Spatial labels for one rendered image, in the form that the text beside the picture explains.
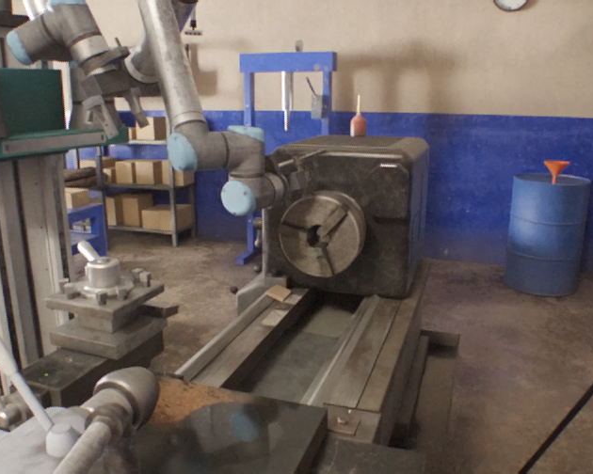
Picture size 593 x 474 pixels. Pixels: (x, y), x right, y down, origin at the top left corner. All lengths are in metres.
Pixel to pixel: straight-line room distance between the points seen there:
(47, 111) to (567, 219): 3.58
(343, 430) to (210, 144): 0.69
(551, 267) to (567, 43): 1.85
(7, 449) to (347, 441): 0.64
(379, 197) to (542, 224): 2.81
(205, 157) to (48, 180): 0.98
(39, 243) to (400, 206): 1.33
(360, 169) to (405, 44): 3.38
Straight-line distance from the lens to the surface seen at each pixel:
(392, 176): 1.68
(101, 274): 1.08
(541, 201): 4.36
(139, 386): 0.79
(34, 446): 0.63
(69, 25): 1.44
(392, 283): 1.82
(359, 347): 1.51
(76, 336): 1.11
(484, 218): 5.11
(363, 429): 1.11
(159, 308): 1.13
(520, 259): 4.52
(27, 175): 2.14
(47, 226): 2.19
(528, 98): 5.01
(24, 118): 2.03
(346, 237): 1.59
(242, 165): 1.33
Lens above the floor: 1.51
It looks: 15 degrees down
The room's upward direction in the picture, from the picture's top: straight up
